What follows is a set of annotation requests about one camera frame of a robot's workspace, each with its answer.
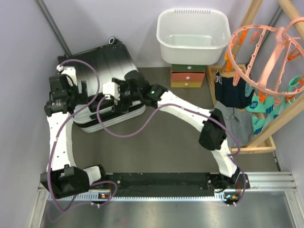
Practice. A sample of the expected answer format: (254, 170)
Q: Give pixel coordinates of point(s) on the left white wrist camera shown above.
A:
(69, 71)

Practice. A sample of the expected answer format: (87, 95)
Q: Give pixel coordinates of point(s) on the teal patterned sock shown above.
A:
(269, 106)

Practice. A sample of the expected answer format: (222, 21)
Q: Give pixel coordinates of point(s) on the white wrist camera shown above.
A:
(69, 71)
(111, 90)

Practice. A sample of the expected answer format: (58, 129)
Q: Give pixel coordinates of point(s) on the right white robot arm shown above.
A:
(210, 124)

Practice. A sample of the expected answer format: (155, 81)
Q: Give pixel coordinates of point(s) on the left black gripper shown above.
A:
(80, 98)

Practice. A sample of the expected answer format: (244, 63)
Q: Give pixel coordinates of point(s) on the grey button shirt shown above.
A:
(238, 122)

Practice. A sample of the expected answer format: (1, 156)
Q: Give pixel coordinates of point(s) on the wooden drying rack frame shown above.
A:
(263, 142)

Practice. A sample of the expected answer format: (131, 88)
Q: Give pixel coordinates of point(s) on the white plastic basin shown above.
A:
(192, 36)

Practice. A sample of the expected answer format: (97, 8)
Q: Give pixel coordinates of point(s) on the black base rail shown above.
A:
(189, 184)

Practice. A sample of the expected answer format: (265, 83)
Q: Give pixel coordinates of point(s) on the black and white suitcase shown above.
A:
(110, 61)

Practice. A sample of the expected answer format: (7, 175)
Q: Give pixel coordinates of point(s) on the small colourful drawer cabinet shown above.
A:
(187, 76)

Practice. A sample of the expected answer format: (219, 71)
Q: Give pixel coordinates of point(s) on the pink round clip hanger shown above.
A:
(273, 48)

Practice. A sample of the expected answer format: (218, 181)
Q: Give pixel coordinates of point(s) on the dark navy garment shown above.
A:
(239, 96)

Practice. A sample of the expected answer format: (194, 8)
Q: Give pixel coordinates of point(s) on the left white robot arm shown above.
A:
(62, 177)

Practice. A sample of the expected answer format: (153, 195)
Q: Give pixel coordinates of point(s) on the aluminium frame rail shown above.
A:
(177, 200)

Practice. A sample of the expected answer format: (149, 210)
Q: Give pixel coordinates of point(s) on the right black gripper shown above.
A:
(118, 106)

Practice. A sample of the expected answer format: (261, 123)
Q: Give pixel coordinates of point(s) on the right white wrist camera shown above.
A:
(111, 90)

